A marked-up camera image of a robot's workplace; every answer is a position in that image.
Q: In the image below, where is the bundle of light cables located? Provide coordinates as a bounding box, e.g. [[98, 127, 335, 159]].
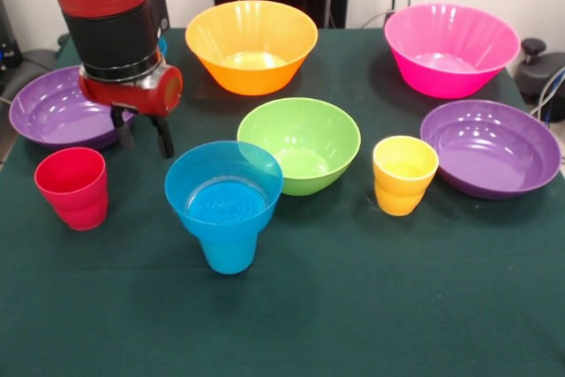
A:
[[529, 65, 565, 124]]

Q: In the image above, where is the black clamp with knob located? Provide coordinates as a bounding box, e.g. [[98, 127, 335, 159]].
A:
[[514, 37, 565, 102]]

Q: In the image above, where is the black equipment box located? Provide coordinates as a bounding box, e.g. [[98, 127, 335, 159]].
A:
[[0, 0, 23, 91]]

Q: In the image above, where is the dark green tablecloth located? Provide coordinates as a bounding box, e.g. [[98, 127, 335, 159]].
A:
[[0, 26, 565, 377]]

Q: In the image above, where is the orange plastic bowl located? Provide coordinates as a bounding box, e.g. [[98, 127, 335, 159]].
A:
[[185, 0, 319, 96]]

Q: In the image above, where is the red plastic cup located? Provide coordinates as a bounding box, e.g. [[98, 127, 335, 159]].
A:
[[34, 146, 109, 231]]

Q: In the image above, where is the purple plastic bowl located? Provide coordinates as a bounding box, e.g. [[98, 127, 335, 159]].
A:
[[8, 64, 139, 151], [419, 99, 562, 200]]

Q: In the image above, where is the pink plastic bowl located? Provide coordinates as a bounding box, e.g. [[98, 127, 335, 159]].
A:
[[383, 3, 522, 100]]

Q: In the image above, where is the yellow plastic cup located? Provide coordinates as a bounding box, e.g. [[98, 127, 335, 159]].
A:
[[373, 135, 441, 217]]

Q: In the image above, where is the green plastic bowl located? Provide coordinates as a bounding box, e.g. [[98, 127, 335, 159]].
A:
[[237, 97, 362, 197]]

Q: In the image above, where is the blue plastic cup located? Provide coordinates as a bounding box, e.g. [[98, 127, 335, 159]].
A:
[[198, 229, 259, 275]]

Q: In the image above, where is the grey rounded base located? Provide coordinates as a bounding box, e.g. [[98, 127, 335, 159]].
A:
[[17, 48, 61, 82]]

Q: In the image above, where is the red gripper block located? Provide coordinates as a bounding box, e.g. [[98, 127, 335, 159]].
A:
[[78, 63, 185, 160]]

